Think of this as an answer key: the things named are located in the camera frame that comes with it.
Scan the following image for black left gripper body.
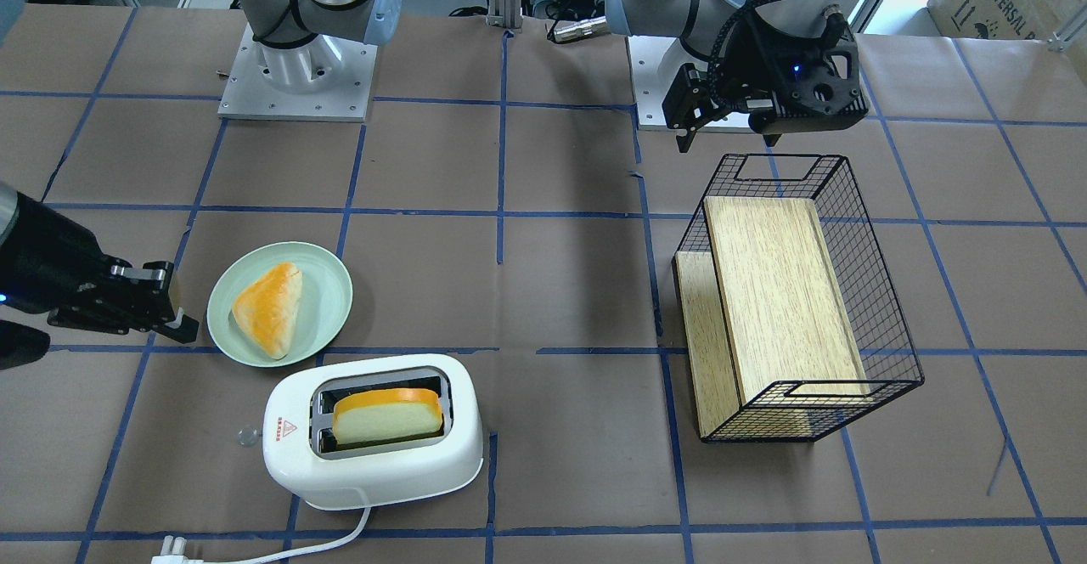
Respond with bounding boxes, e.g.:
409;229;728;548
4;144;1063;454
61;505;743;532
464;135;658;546
662;7;869;135

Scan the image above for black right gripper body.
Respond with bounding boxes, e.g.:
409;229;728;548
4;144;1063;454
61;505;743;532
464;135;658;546
1;183;183;335

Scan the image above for white two-slot toaster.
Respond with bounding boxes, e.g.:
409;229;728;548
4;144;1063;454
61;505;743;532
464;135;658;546
262;354;484;510

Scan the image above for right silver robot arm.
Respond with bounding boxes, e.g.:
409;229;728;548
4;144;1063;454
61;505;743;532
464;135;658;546
1;0;403;343

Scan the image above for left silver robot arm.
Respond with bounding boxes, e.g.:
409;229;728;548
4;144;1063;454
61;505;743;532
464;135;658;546
603;0;869;153

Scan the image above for bread slice in toaster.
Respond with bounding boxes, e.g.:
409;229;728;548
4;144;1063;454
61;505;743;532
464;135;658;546
332;387;445;444

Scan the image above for triangular orange bread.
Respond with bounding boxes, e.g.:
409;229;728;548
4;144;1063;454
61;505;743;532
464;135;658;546
230;262;303;359

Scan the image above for light green plate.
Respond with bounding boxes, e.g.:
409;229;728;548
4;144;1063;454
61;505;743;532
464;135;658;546
207;242;353;368

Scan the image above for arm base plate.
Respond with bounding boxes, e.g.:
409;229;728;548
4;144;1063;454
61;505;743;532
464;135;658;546
217;27;380;123
628;35;707;131

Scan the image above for white toaster power cable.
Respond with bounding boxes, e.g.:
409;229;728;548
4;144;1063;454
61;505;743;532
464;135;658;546
151;505;375;564

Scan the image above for black wire basket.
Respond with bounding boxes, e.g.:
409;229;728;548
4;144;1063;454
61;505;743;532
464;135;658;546
673;154;925;443

